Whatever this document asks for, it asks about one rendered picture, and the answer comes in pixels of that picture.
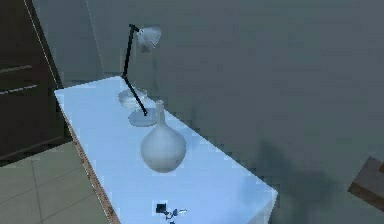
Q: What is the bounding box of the dark brown cupboard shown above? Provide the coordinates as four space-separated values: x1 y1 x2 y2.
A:
0 0 73 162

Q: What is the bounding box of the clear glass bowl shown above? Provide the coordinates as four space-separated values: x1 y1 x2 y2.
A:
116 87 149 110

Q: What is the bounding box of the black desk lamp white shade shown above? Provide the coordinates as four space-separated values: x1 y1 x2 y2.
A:
120 23 163 128

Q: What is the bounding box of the brown wooden furniture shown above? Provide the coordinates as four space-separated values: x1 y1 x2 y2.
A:
347 156 384 213

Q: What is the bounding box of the white long sideboard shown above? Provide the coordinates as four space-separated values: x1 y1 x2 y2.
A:
54 75 279 224

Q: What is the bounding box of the white round vase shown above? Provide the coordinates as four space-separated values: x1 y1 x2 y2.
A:
139 99 187 174

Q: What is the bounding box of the black key ring with keys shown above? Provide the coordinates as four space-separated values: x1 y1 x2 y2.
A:
155 202 189 224

